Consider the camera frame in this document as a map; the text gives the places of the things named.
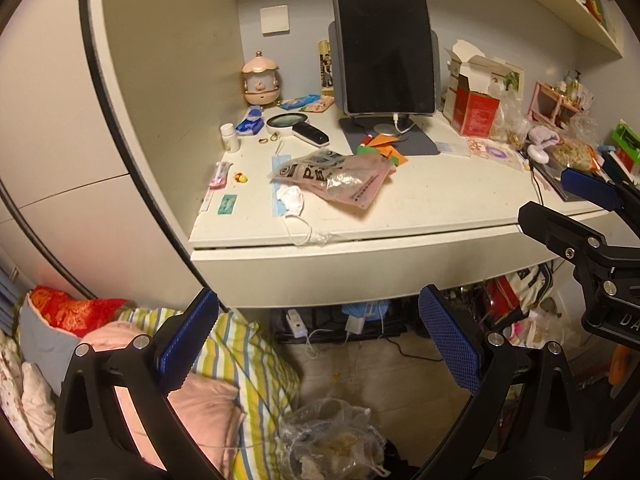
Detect pink packaged item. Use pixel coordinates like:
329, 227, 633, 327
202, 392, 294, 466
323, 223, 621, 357
207, 161, 235, 190

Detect white wall shelf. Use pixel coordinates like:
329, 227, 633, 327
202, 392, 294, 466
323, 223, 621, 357
520, 0, 626, 58

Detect red patterned pillow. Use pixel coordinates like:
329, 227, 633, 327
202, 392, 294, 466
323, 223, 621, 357
27, 286, 131, 338

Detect translucent plastic bag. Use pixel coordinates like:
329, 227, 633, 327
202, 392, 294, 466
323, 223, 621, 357
277, 399, 388, 480

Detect photo strip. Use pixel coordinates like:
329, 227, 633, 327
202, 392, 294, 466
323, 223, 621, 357
318, 39, 335, 96

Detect white charger with blue light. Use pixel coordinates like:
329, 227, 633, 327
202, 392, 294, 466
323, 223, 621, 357
286, 310, 308, 338

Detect white round mirror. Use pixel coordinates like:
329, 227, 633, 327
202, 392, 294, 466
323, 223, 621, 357
266, 112, 311, 133

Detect blue plastic item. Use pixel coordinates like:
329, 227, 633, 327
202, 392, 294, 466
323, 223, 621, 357
342, 300, 391, 318

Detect pink garment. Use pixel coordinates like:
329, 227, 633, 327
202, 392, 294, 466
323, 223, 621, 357
85, 320, 248, 471

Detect black garment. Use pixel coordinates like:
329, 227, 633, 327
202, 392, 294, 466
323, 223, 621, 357
370, 440, 421, 480

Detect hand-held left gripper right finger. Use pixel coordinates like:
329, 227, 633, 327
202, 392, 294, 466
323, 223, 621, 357
417, 284, 586, 480

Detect clear snack bag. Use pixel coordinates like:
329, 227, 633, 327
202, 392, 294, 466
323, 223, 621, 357
492, 95, 531, 143

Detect colourful paper scraps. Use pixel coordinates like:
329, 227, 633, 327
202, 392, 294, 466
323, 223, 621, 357
356, 134, 408, 167

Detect crumpled white tissue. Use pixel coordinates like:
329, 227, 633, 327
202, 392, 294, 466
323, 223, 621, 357
276, 185, 306, 212

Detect blue-grey pillow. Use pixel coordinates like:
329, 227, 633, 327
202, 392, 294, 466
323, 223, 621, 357
17, 305, 83, 391

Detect pink snack bag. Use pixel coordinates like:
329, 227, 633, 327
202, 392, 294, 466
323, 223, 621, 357
270, 149, 398, 220

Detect black cable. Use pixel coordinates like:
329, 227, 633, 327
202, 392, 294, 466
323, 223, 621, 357
385, 337, 453, 363

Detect bag of nuts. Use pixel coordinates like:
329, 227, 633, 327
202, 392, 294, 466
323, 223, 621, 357
547, 137, 601, 171

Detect black tablet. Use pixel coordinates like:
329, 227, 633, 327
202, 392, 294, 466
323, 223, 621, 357
330, 0, 437, 116

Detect grey tablet stand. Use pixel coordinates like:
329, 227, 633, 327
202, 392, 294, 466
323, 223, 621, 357
327, 20, 442, 157

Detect clear flat packet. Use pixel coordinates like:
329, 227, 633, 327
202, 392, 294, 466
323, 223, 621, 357
434, 140, 471, 157

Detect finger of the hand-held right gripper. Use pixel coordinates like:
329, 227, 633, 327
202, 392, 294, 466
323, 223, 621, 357
560, 167, 640, 238
517, 201, 640, 291

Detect green box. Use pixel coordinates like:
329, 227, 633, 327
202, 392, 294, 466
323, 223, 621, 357
610, 120, 640, 153

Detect pump bottle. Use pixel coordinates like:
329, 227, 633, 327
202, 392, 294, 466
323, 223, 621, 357
567, 69, 586, 103

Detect white desk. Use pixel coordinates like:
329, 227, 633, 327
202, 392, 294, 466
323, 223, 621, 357
189, 92, 631, 311

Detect lilac fuzzy item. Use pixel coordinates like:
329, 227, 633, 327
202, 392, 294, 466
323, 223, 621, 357
529, 126, 561, 147

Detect white wall socket plate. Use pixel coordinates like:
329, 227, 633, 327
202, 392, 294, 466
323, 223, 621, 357
260, 5, 291, 36

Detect open white carton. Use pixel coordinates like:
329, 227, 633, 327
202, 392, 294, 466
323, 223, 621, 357
444, 40, 526, 116

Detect pink patterned pouch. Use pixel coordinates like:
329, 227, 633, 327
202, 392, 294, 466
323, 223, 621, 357
302, 96, 335, 115

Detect pink carousel ornament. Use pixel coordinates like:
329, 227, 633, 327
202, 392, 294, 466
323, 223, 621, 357
241, 51, 282, 107

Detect white patterned tote bag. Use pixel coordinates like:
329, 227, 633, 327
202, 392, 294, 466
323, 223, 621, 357
502, 262, 553, 311

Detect black and white device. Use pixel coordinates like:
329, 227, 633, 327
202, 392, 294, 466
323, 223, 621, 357
291, 123, 329, 147

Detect blue snack wrapper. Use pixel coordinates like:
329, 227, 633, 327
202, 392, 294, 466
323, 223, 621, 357
280, 95, 321, 111

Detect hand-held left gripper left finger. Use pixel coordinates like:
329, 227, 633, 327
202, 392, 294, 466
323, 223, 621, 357
52, 287, 221, 480

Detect black power strip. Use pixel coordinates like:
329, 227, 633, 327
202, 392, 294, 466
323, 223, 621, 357
270, 305, 416, 345

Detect floral blanket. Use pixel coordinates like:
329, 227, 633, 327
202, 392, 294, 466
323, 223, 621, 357
0, 332, 58, 476

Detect striped bedsheet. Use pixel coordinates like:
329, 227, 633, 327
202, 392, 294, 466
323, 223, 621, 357
117, 307, 303, 480

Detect pink patterned packet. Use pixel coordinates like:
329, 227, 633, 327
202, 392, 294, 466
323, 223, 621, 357
467, 137, 526, 166

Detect blue wipe packet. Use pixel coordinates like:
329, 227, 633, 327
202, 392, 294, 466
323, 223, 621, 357
236, 106, 266, 137

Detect pink desktop organizer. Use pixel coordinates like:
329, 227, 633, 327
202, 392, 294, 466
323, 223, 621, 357
531, 81, 581, 128

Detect blue face mask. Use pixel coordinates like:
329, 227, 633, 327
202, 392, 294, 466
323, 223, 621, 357
270, 140, 313, 247

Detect red bag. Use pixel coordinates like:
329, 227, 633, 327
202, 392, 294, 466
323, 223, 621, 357
482, 277, 523, 321

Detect white wardrobe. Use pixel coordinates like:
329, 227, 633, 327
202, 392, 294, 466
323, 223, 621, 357
0, 0, 246, 306

